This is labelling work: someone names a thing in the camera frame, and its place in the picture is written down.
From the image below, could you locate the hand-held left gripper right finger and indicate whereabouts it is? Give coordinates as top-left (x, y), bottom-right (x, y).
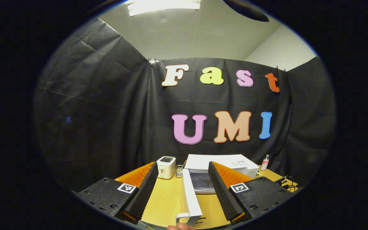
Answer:
top-left (207, 161), bottom-right (295, 225)

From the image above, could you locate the black cable bundle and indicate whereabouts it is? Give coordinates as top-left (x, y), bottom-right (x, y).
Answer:
top-left (275, 176), bottom-right (299, 193)

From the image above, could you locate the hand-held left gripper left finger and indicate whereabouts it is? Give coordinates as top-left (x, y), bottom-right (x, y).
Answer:
top-left (75, 161), bottom-right (159, 225)

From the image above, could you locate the glass cup with sticks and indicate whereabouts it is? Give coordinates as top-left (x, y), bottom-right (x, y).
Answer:
top-left (176, 160), bottom-right (187, 178)

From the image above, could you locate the ceiling light panel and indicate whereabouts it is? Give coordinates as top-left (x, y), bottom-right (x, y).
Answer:
top-left (126, 0), bottom-right (201, 17)

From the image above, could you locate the white microwave oven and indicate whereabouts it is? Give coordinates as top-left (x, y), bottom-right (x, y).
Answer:
top-left (175, 154), bottom-right (260, 226)

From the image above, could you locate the black backdrop cloth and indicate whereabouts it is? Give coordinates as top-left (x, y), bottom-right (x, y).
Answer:
top-left (34, 18), bottom-right (336, 192)

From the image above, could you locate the white toaster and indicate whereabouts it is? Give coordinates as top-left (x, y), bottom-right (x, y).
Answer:
top-left (156, 156), bottom-right (176, 179)

